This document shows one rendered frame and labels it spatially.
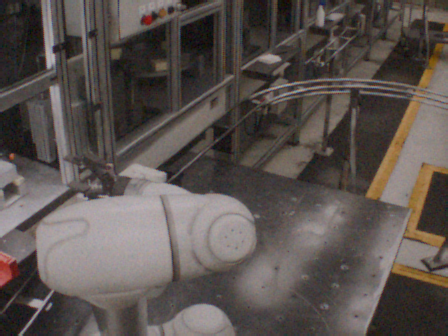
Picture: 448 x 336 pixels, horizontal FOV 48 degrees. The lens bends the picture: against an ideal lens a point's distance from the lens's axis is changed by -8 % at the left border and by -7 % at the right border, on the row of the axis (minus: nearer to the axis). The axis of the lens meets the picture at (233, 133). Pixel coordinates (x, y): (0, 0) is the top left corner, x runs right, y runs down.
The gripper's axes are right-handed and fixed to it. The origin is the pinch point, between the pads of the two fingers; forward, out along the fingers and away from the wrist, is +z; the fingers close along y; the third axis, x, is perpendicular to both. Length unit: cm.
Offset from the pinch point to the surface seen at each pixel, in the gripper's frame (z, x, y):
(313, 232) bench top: -52, -65, -44
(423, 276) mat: -97, -140, -111
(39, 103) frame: 40.1, -25.8, 3.2
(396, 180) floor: -61, -236, -112
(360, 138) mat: -21, -285, -111
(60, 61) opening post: 22.1, -21.1, 23.1
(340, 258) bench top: -66, -54, -44
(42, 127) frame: 39.4, -25.0, -5.7
